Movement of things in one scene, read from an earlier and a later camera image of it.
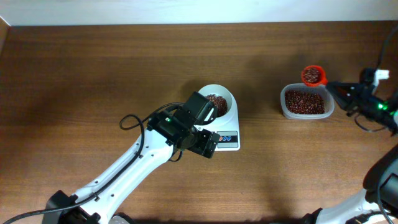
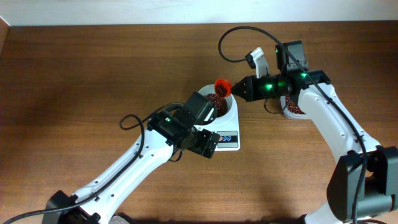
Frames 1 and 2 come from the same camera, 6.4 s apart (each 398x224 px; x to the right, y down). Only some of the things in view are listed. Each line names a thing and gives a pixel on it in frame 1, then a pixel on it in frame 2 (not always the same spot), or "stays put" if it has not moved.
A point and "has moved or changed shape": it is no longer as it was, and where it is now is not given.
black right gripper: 356,96 -> 247,88
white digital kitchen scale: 229,132 stays put
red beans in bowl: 220,102 stays put
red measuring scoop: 313,76 has moved or changed shape
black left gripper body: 210,141 stays put
